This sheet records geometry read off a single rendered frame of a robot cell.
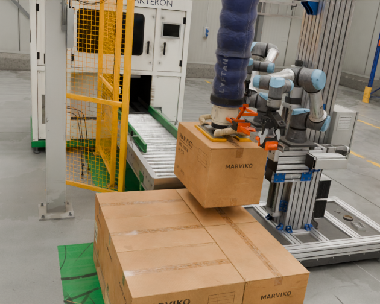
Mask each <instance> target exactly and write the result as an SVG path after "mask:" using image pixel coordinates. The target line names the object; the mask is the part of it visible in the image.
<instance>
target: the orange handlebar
mask: <svg viewBox="0 0 380 304"><path fill-rule="evenodd" d="M246 111H247V112H249V113H243V114H242V116H257V115H258V113H256V112H255V111H253V110H251V109H249V108H247V107H246ZM226 120H227V121H229V122H230V123H231V124H232V121H233V120H231V119H230V118H228V117H226ZM239 129H240V130H242V131H243V133H244V134H246V135H250V132H256V131H255V129H254V128H252V127H248V126H246V127H243V126H240V128H239ZM268 148H277V144H274V145H273V144H270V145H268Z"/></svg>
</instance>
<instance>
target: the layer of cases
mask: <svg viewBox="0 0 380 304"><path fill-rule="evenodd" d="M94 243H95V247H96V250H97V254H98V258H99V261H100V265H101V269H102V272H103V276H104V280H105V283H106V287H107V291H108V294H109V298H110V302H111V304H303V301H304V298H305V293H306V287H307V284H308V279H309V274H310V272H309V271H308V270H307V269H306V268H305V267H304V266H303V265H302V264H301V263H300V262H299V261H298V260H297V259H296V258H295V257H294V256H293V255H292V254H291V253H290V252H289V251H288V250H287V249H286V248H285V247H284V246H283V245H282V244H281V243H280V242H278V241H277V240H276V239H275V238H274V237H273V236H272V235H271V234H270V233H269V232H268V231H267V230H266V229H265V228H264V227H263V226H262V225H261V224H260V223H259V222H258V221H257V220H256V219H255V218H254V217H253V216H252V215H251V214H250V213H249V212H247V211H246V210H245V209H244V208H243V207H242V206H228V207H212V208H204V207H203V206H202V205H201V204H200V203H199V202H198V201H197V199H196V198H195V197H194V196H193V195H192V194H191V193H190V192H189V190H188V189H187V188H185V189H163V190H151V191H129V192H107V193H96V194H95V234H94Z"/></svg>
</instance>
